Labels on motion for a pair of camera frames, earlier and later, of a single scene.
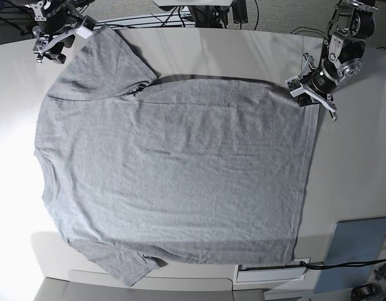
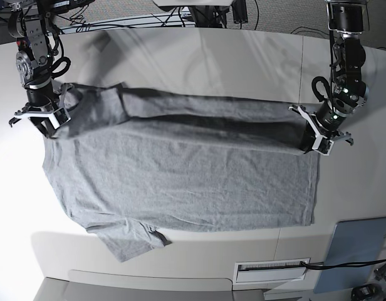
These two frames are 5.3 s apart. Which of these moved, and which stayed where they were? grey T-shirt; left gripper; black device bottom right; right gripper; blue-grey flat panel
Moved: left gripper; grey T-shirt; right gripper
Stayed: black device bottom right; blue-grey flat panel
